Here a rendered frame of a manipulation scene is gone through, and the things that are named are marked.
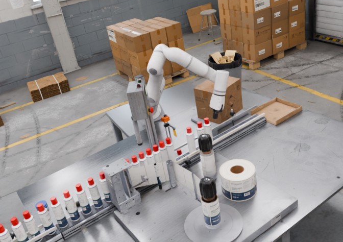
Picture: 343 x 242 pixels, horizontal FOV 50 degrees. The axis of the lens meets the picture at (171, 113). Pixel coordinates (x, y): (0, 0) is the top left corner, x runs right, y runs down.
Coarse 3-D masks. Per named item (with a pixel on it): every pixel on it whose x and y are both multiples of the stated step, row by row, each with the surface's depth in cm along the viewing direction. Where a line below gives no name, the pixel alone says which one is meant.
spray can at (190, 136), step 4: (188, 128) 245; (188, 132) 246; (192, 132) 248; (188, 136) 246; (192, 136) 247; (188, 140) 248; (192, 140) 248; (188, 144) 250; (192, 144) 249; (188, 148) 252; (192, 148) 250
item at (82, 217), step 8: (248, 120) 281; (256, 120) 279; (232, 128) 275; (216, 136) 269; (216, 144) 260; (176, 160) 251; (104, 200) 227; (80, 216) 217; (88, 216) 216; (72, 224) 213
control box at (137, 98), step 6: (132, 84) 225; (144, 84) 225; (132, 90) 217; (138, 90) 215; (144, 90) 221; (132, 96) 216; (138, 96) 216; (144, 96) 217; (132, 102) 218; (138, 102) 218; (144, 102) 218; (132, 108) 220; (138, 108) 220; (144, 108) 220; (132, 114) 222; (138, 114) 222; (144, 114) 222
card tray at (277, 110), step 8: (264, 104) 303; (272, 104) 307; (280, 104) 305; (288, 104) 300; (296, 104) 294; (256, 112) 299; (264, 112) 297; (272, 112) 295; (280, 112) 293; (288, 112) 291; (296, 112) 288; (272, 120) 284; (280, 120) 279
